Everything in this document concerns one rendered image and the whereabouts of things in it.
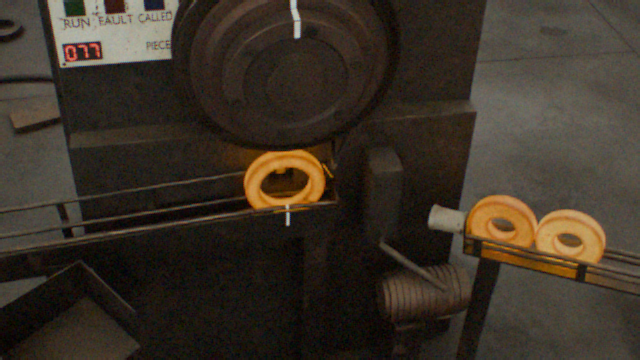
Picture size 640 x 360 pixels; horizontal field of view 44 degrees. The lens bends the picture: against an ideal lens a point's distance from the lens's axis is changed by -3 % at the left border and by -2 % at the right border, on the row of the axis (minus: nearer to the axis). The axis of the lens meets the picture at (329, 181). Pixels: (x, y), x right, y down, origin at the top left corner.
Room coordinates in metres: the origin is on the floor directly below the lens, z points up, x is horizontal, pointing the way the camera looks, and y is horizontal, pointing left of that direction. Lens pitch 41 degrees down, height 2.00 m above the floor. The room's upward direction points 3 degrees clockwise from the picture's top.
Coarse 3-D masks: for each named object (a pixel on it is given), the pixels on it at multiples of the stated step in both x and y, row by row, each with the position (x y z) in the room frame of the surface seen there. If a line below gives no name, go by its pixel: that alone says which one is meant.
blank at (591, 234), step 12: (552, 216) 1.35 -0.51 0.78; (564, 216) 1.33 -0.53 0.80; (576, 216) 1.33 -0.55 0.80; (588, 216) 1.33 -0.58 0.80; (540, 228) 1.34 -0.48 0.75; (552, 228) 1.33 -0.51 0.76; (564, 228) 1.32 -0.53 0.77; (576, 228) 1.31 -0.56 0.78; (588, 228) 1.30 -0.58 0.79; (600, 228) 1.32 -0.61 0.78; (540, 240) 1.34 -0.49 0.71; (552, 240) 1.33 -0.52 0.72; (588, 240) 1.30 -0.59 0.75; (600, 240) 1.29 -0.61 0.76; (552, 252) 1.33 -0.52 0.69; (564, 252) 1.32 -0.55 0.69; (576, 252) 1.32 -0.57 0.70; (588, 252) 1.30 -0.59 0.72; (600, 252) 1.29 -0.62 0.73; (576, 264) 1.30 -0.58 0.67
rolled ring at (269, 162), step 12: (264, 156) 1.44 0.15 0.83; (276, 156) 1.43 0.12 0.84; (288, 156) 1.43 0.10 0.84; (300, 156) 1.44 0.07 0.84; (312, 156) 1.47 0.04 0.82; (252, 168) 1.42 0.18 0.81; (264, 168) 1.42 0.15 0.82; (276, 168) 1.42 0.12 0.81; (300, 168) 1.43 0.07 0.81; (312, 168) 1.44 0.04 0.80; (252, 180) 1.41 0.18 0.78; (312, 180) 1.44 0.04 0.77; (324, 180) 1.45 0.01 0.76; (252, 192) 1.41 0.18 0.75; (300, 192) 1.46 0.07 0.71; (312, 192) 1.44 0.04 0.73; (252, 204) 1.41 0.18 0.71; (264, 204) 1.41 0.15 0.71; (276, 204) 1.43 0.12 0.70
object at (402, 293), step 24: (456, 264) 1.43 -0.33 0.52; (384, 288) 1.34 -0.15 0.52; (408, 288) 1.34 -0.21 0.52; (432, 288) 1.35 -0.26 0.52; (456, 288) 1.35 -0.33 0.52; (384, 312) 1.31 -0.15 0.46; (408, 312) 1.31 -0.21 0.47; (432, 312) 1.32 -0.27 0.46; (456, 312) 1.35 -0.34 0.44; (384, 336) 1.38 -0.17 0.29; (408, 336) 1.32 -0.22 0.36
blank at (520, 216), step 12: (480, 204) 1.40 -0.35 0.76; (492, 204) 1.38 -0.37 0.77; (504, 204) 1.38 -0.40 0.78; (516, 204) 1.38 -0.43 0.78; (480, 216) 1.39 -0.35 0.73; (492, 216) 1.38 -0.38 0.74; (504, 216) 1.37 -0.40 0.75; (516, 216) 1.36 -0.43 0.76; (528, 216) 1.36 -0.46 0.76; (480, 228) 1.39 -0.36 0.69; (492, 228) 1.40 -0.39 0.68; (516, 228) 1.36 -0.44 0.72; (528, 228) 1.35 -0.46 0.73; (504, 240) 1.37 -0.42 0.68; (516, 240) 1.36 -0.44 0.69; (528, 240) 1.35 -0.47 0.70
